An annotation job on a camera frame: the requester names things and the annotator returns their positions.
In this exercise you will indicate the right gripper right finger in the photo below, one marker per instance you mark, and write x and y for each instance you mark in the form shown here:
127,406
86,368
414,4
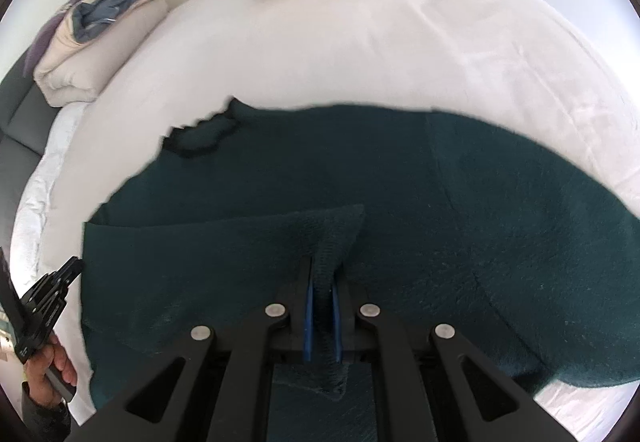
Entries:
432,384

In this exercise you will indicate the dark green knit sweater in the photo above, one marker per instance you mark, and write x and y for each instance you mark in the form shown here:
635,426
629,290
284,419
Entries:
440,217

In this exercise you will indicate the white pillow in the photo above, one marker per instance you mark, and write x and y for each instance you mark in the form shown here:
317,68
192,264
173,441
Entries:
32,211

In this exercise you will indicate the dark green upholstered headboard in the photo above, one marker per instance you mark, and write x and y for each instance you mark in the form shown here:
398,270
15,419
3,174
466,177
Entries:
25,120

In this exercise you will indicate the folded beige duvet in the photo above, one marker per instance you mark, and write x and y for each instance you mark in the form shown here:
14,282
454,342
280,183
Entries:
69,71

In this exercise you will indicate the purple pillow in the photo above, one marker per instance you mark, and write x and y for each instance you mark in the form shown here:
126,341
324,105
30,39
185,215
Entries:
43,38

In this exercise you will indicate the blue grey crumpled cloth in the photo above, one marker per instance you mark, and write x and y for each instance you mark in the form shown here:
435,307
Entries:
90,19

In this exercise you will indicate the white bed sheet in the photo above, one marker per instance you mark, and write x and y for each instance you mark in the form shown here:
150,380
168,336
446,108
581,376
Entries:
515,63

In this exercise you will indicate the grey left gripper handle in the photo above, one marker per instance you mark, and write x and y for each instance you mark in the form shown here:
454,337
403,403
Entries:
65,390

